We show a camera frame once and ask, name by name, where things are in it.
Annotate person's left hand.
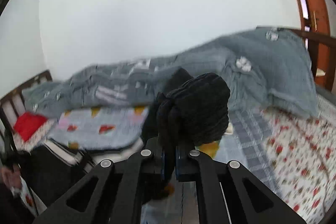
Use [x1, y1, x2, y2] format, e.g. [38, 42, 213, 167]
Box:
[1, 166, 24, 195]

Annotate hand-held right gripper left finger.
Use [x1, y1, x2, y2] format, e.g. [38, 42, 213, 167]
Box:
[33, 138, 166, 224]

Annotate floral bed sheet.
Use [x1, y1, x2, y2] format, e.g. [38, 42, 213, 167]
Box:
[228, 108, 336, 220]

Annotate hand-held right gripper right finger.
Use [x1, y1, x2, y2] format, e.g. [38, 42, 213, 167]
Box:
[175, 145, 307, 224]

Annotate black pants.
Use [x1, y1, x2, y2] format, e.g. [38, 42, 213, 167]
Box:
[141, 67, 231, 201]

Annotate grey flower-print quilt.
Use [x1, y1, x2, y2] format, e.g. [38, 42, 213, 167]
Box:
[22, 27, 320, 120]

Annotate red pillow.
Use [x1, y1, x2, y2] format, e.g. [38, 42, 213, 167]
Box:
[13, 112, 48, 142]

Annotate checked fruit-print mat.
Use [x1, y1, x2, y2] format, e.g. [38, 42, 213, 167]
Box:
[47, 105, 271, 224]

